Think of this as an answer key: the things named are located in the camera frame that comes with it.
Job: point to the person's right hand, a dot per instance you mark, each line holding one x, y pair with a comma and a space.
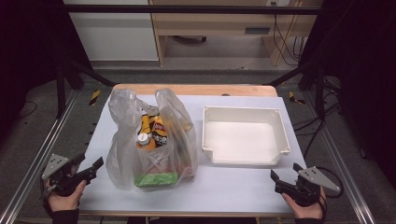
308, 212

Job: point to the clear plastic bag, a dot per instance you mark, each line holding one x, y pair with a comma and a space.
121, 149

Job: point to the person's left hand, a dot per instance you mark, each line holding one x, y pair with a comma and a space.
65, 202

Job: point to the black orange chip bag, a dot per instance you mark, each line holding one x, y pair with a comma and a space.
159, 132

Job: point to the black curtain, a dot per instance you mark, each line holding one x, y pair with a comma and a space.
367, 77
28, 56

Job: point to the orange juice bottle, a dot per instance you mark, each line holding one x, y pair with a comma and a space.
144, 139

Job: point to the black horizontal metal bar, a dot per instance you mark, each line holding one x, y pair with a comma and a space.
186, 9

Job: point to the green snack packet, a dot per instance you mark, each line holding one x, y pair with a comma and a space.
155, 179

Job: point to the black metal stand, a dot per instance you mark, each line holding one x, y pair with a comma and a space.
60, 90
319, 90

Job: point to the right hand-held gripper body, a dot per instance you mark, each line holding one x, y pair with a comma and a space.
314, 177

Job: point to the yellow black tape strip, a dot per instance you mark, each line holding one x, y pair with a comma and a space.
294, 98
95, 97

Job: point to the aluminium rail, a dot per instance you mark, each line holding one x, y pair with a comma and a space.
40, 155
345, 174

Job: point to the white plastic bin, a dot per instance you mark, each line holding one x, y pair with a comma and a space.
243, 137

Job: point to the white cabinet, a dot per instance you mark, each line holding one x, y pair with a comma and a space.
115, 34

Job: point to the white table mat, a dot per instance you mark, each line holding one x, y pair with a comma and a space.
236, 193

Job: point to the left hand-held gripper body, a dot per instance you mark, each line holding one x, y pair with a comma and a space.
56, 165

